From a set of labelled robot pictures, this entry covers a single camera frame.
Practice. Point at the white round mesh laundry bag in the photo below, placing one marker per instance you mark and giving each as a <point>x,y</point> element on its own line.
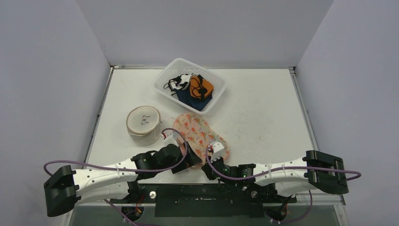
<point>144,125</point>

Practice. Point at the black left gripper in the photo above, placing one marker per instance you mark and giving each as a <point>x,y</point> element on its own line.
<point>190,159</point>

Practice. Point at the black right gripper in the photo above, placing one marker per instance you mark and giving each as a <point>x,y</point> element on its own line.
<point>211,169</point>

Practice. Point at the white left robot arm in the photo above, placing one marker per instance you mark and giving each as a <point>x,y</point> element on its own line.
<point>67,188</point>

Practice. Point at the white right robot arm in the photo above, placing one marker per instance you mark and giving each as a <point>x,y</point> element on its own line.
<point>316,170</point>

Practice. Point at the navy blue bra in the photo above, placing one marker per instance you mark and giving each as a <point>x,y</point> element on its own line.
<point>185,97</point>

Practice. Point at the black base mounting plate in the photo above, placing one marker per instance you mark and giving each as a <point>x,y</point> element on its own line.
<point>208,200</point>

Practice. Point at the black and white bra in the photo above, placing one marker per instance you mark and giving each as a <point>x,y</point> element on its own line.
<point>180,82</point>

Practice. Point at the white plastic basket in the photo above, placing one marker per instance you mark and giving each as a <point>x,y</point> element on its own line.
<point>182,66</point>

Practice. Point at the orange bra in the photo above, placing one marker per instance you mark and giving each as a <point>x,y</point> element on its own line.
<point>200,88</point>

